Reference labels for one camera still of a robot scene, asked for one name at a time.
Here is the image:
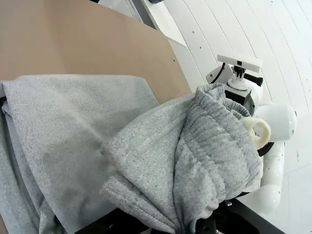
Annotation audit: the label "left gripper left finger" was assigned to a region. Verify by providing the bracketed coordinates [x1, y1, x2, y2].
[56, 209, 152, 234]

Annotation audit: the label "grey training pants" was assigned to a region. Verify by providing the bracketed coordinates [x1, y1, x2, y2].
[0, 74, 272, 234]

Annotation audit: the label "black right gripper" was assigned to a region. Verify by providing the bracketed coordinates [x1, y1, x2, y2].
[223, 84, 256, 116]

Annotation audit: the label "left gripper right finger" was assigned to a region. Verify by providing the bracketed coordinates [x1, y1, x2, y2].
[195, 195, 285, 234]

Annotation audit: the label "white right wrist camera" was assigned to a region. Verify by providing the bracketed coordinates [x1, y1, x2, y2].
[216, 54, 264, 93]

